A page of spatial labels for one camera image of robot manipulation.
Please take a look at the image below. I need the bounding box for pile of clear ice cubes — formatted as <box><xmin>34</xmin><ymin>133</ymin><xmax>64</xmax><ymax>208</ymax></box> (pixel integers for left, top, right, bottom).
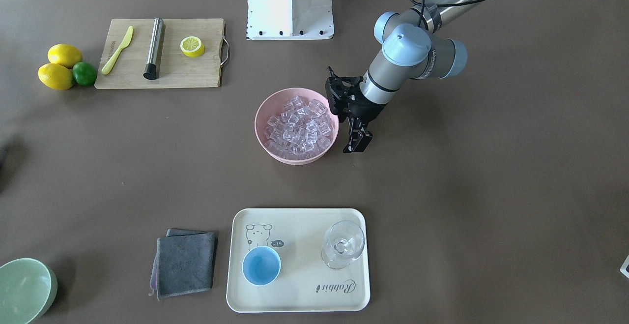
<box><xmin>262</xmin><ymin>95</ymin><xmax>333</xmax><ymax>161</ymax></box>

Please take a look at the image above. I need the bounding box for green lime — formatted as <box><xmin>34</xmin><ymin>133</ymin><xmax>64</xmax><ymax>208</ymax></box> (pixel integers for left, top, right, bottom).
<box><xmin>72</xmin><ymin>61</ymin><xmax>97</xmax><ymax>87</ymax></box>

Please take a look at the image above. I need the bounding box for clear wine glass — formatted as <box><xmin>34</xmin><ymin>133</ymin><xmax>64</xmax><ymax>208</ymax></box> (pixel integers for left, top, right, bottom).
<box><xmin>321</xmin><ymin>220</ymin><xmax>366</xmax><ymax>270</ymax></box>

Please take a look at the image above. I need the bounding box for light blue cup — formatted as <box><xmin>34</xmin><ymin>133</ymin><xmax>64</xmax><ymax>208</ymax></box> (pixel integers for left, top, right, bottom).
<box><xmin>242</xmin><ymin>246</ymin><xmax>282</xmax><ymax>286</ymax></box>

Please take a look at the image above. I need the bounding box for grey folded cloth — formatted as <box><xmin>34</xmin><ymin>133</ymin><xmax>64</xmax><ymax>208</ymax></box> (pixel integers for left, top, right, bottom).
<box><xmin>149</xmin><ymin>228</ymin><xmax>218</xmax><ymax>301</ymax></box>

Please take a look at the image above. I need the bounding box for cream rabbit serving tray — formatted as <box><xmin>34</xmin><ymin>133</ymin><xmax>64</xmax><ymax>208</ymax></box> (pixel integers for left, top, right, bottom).
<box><xmin>226</xmin><ymin>208</ymin><xmax>371</xmax><ymax>313</ymax></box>

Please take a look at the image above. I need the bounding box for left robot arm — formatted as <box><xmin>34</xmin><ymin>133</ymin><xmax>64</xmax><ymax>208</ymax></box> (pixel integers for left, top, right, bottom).
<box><xmin>325</xmin><ymin>0</ymin><xmax>487</xmax><ymax>153</ymax></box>

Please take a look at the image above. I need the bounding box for yellow plastic knife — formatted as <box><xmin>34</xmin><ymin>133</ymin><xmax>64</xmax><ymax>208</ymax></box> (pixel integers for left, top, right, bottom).
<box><xmin>101</xmin><ymin>26</ymin><xmax>134</xmax><ymax>75</ymax></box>

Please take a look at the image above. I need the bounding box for bamboo cutting board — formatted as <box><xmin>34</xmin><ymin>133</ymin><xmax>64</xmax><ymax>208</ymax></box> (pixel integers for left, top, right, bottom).
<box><xmin>95</xmin><ymin>18</ymin><xmax>226</xmax><ymax>89</ymax></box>

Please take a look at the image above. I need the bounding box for half lemon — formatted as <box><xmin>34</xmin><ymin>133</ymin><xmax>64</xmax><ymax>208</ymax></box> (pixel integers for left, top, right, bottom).
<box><xmin>180</xmin><ymin>36</ymin><xmax>205</xmax><ymax>58</ymax></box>

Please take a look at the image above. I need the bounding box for light green bowl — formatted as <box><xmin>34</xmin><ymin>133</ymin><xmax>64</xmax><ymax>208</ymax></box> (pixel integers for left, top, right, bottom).
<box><xmin>0</xmin><ymin>258</ymin><xmax>57</xmax><ymax>324</ymax></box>

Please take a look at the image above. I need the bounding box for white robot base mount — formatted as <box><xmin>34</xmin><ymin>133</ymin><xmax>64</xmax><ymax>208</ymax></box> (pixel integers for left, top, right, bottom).
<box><xmin>246</xmin><ymin>0</ymin><xmax>335</xmax><ymax>40</ymax></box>

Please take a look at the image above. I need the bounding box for yellow lemon lower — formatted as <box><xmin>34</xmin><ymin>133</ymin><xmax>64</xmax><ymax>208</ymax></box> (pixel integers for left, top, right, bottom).
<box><xmin>38</xmin><ymin>63</ymin><xmax>74</xmax><ymax>90</ymax></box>

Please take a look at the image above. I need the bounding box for yellow lemon upper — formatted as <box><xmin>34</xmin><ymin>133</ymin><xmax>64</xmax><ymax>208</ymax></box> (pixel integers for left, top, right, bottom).
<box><xmin>47</xmin><ymin>44</ymin><xmax>83</xmax><ymax>69</ymax></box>

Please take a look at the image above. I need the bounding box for pink bowl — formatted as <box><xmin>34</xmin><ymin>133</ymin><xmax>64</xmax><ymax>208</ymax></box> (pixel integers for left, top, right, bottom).
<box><xmin>254</xmin><ymin>88</ymin><xmax>339</xmax><ymax>165</ymax></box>

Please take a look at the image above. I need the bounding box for steel muddler with black tip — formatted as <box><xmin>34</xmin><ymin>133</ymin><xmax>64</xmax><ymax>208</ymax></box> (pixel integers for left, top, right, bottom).
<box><xmin>143</xmin><ymin>18</ymin><xmax>165</xmax><ymax>80</ymax></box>

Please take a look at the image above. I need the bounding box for yellow lemon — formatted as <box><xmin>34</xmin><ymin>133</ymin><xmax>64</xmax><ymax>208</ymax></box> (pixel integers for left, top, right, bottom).
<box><xmin>47</xmin><ymin>44</ymin><xmax>83</xmax><ymax>69</ymax></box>
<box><xmin>38</xmin><ymin>63</ymin><xmax>74</xmax><ymax>90</ymax></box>

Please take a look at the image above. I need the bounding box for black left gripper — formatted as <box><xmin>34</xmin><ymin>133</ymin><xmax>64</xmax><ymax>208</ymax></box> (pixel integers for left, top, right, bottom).
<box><xmin>324</xmin><ymin>67</ymin><xmax>386</xmax><ymax>154</ymax></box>

